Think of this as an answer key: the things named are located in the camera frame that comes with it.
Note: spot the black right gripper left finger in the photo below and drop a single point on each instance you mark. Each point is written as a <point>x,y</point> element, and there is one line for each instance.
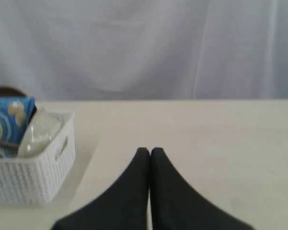
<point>123,206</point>

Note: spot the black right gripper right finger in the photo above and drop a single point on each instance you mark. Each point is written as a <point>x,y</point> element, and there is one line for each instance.
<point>175,205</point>

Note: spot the beige ceramic bowl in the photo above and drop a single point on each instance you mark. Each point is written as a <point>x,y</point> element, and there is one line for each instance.
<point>42,129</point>

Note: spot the blue chips bag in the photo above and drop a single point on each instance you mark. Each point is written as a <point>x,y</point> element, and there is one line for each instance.
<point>15,114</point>

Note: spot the brown wooden plate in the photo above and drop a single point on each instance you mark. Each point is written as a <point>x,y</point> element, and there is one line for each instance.
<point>7,91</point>

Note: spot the white plastic woven basket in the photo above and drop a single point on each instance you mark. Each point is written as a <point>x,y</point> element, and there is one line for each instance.
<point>37,180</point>

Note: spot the white backdrop curtain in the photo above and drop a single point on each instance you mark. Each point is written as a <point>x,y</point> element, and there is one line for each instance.
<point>145,49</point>

